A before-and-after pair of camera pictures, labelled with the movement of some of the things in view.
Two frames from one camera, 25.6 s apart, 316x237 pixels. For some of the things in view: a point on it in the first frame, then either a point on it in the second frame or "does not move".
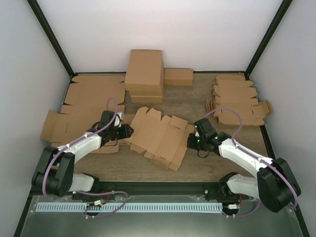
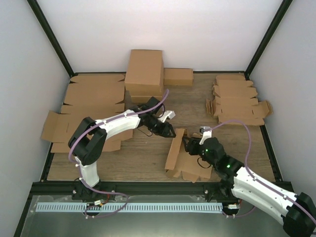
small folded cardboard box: (178, 76) does not move
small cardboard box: (163, 139) to (192, 167)
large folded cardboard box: (145, 73) does not move
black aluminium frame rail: (139, 189) does not move
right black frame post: (280, 14) does not move
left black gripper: (126, 132) to (164, 131)
